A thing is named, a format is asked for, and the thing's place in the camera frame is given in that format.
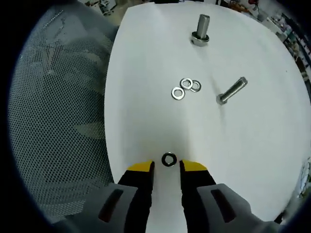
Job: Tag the grey mesh office chair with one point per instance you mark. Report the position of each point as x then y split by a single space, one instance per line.
60 109

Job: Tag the large threaded steel stud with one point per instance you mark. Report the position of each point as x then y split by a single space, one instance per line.
202 25

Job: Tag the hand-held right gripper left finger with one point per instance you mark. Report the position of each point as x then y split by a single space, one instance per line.
116 208

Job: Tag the steel washer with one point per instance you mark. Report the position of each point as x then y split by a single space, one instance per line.
181 83
163 159
199 85
178 97

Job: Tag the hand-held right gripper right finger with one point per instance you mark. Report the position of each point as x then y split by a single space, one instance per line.
213 208

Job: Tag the small threaded steel stud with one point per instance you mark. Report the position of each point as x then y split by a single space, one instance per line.
233 89

